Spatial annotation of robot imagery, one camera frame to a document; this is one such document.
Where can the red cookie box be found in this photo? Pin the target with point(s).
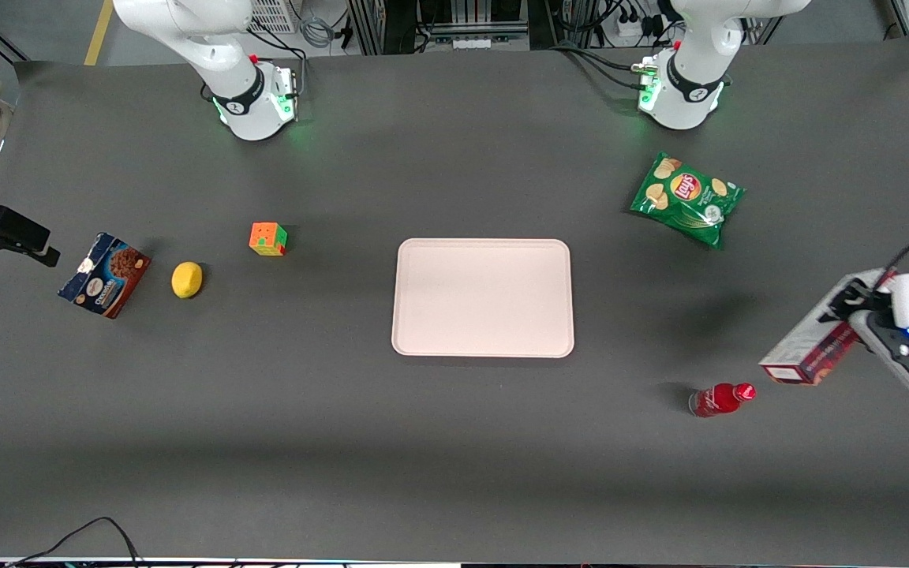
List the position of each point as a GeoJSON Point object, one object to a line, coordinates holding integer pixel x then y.
{"type": "Point", "coordinates": [806, 351]}

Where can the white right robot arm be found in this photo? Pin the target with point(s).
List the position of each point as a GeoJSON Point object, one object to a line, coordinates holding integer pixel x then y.
{"type": "Point", "coordinates": [218, 47]}

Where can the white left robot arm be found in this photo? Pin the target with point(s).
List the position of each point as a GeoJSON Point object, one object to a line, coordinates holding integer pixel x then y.
{"type": "Point", "coordinates": [691, 47]}

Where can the blue chocolate cookie box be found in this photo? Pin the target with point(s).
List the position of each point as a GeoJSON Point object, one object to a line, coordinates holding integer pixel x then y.
{"type": "Point", "coordinates": [106, 276]}

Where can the white perforated box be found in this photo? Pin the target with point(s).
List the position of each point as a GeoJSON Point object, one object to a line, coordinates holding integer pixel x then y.
{"type": "Point", "coordinates": [273, 16]}

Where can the pale pink plastic tray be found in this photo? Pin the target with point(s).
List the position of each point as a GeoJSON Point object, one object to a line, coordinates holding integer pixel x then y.
{"type": "Point", "coordinates": [482, 298]}

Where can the red soda bottle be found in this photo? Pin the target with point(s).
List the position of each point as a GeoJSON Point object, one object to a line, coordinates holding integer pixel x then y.
{"type": "Point", "coordinates": [719, 400]}

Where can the yellow lemon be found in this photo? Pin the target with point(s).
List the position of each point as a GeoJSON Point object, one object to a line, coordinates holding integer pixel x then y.
{"type": "Point", "coordinates": [187, 280]}

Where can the green Lays chips bag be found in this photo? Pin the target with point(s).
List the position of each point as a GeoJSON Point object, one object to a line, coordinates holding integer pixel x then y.
{"type": "Point", "coordinates": [687, 201]}

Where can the yellow floor tape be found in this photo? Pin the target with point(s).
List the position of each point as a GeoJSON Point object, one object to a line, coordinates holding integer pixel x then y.
{"type": "Point", "coordinates": [98, 31]}

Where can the multicolour puzzle cube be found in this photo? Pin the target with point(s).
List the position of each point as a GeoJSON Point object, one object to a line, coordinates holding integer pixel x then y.
{"type": "Point", "coordinates": [267, 240]}

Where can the white power strip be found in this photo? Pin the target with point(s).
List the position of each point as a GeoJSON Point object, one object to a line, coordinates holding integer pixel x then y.
{"type": "Point", "coordinates": [634, 28]}

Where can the black metal equipment rack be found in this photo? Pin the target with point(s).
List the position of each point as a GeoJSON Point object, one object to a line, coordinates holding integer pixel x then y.
{"type": "Point", "coordinates": [439, 20]}

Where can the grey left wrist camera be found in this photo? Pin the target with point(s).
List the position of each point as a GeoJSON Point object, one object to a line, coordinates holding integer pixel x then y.
{"type": "Point", "coordinates": [908, 359]}

